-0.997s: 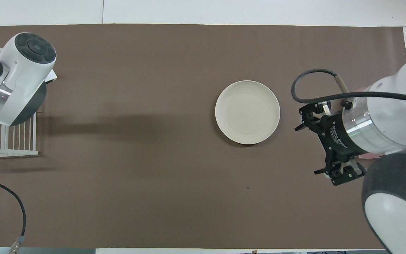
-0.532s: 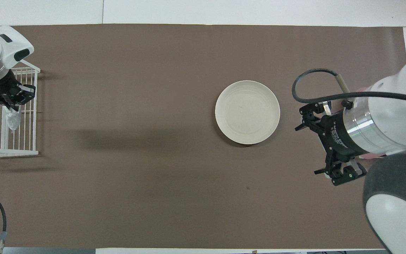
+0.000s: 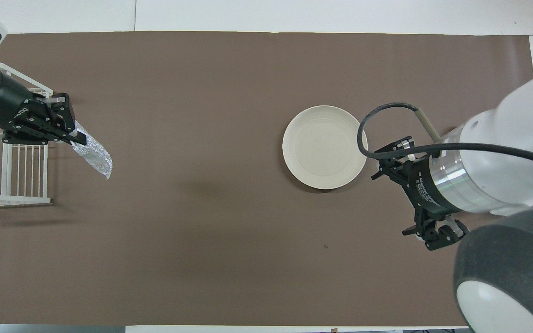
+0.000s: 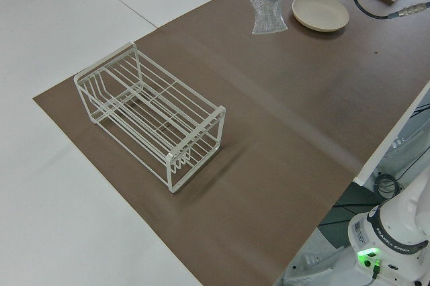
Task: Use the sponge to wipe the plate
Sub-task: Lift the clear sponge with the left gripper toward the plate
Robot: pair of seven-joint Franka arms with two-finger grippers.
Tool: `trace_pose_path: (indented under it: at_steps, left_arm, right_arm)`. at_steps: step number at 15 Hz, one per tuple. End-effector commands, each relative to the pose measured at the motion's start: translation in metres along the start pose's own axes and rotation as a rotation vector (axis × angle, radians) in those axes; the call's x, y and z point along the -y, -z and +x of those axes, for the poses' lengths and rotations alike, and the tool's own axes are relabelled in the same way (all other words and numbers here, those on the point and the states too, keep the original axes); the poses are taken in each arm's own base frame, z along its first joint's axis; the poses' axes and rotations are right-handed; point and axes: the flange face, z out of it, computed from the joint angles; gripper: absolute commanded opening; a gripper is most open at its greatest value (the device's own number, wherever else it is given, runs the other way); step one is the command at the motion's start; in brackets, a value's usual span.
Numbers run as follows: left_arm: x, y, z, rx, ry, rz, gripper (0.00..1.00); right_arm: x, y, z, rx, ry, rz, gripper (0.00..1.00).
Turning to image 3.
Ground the brown table mat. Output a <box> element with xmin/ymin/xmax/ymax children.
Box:
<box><xmin>0</xmin><ymin>31</ymin><xmax>533</xmax><ymax>327</ymax></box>

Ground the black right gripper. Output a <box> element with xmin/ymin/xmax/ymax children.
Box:
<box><xmin>371</xmin><ymin>136</ymin><xmax>470</xmax><ymax>252</ymax></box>

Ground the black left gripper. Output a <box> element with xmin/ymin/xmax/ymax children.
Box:
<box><xmin>0</xmin><ymin>64</ymin><xmax>87</xmax><ymax>147</ymax></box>

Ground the white wire dish rack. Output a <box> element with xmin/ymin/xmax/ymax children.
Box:
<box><xmin>0</xmin><ymin>62</ymin><xmax>54</xmax><ymax>207</ymax></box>

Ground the cream round plate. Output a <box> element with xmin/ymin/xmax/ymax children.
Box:
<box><xmin>282</xmin><ymin>105</ymin><xmax>368</xmax><ymax>190</ymax></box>

